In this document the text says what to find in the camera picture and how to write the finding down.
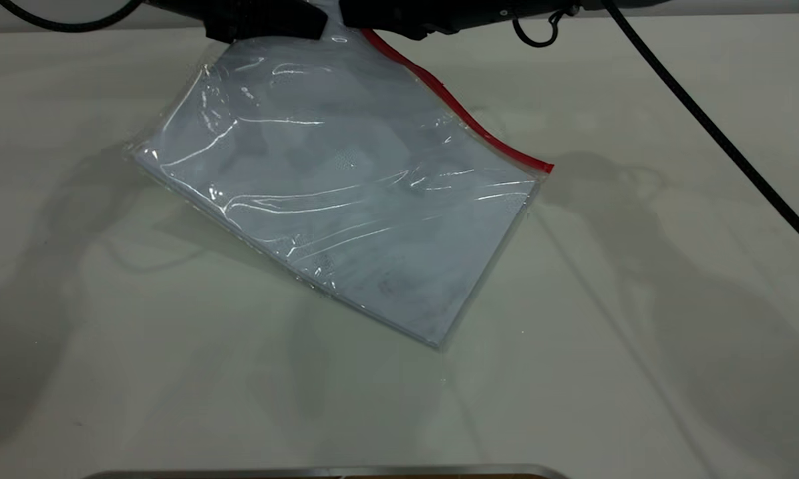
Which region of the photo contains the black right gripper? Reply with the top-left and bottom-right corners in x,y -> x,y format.
341,0 -> 583,41

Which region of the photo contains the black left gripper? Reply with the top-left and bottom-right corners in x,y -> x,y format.
145,0 -> 329,45

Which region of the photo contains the clear plastic zip bag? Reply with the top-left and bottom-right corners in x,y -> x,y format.
128,27 -> 554,351

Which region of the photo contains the thin black looped cable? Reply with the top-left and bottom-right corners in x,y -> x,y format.
511,7 -> 581,49

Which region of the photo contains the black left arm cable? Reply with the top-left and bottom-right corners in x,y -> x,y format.
0,0 -> 144,33

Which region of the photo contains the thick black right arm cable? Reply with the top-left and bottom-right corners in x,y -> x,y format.
601,0 -> 799,261

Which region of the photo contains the metal frame edge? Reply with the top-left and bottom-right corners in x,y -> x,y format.
82,464 -> 571,479

